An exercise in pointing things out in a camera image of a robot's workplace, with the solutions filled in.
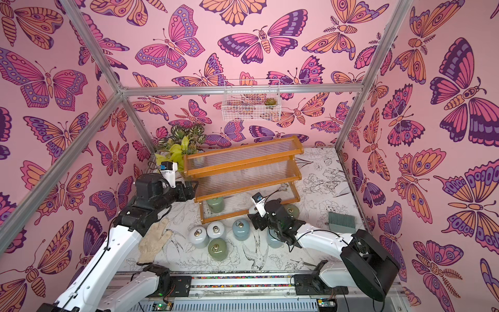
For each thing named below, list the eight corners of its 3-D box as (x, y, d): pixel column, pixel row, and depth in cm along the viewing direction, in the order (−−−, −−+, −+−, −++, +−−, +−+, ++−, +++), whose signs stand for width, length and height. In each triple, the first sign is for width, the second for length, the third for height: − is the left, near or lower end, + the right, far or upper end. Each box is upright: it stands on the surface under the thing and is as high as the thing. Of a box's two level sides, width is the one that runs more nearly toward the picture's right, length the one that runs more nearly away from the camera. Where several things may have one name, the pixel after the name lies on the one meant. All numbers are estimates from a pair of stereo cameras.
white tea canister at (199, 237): (191, 248, 84) (186, 242, 78) (194, 233, 89) (189, 226, 82) (208, 248, 84) (204, 242, 78) (210, 233, 88) (206, 226, 82)
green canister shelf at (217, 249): (211, 260, 82) (207, 254, 75) (213, 244, 86) (209, 237, 79) (226, 260, 82) (224, 254, 75) (228, 244, 86) (225, 237, 79)
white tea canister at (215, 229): (209, 241, 85) (205, 235, 80) (210, 227, 89) (207, 221, 83) (223, 241, 85) (221, 235, 79) (225, 227, 89) (223, 221, 83)
